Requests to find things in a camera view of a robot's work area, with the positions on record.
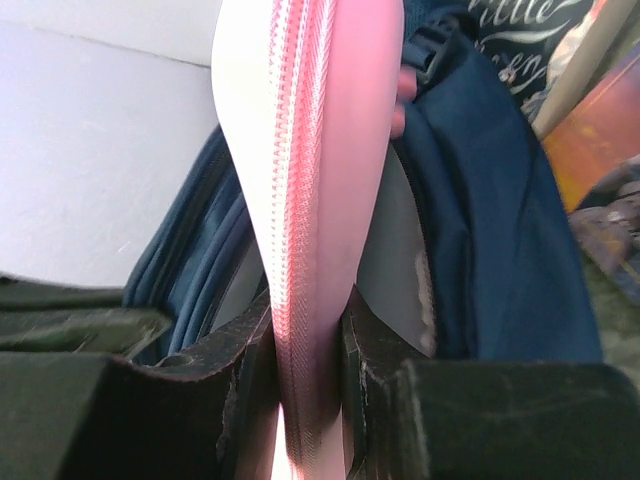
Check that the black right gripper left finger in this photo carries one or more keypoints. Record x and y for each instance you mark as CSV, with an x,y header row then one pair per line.
x,y
207,412

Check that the navy blue student backpack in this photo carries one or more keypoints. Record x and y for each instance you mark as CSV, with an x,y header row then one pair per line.
x,y
500,259

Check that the Little Women floral book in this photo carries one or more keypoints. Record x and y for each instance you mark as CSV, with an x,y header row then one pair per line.
x,y
532,42

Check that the Jane Eyre blue book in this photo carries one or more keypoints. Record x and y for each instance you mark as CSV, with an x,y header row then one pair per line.
x,y
591,129

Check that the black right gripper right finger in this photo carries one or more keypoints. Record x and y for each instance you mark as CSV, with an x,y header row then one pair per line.
x,y
409,417

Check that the pink cartoon pencil case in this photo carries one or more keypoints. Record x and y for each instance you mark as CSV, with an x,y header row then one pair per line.
x,y
305,93

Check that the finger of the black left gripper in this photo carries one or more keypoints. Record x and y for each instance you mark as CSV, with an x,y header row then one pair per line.
x,y
41,317

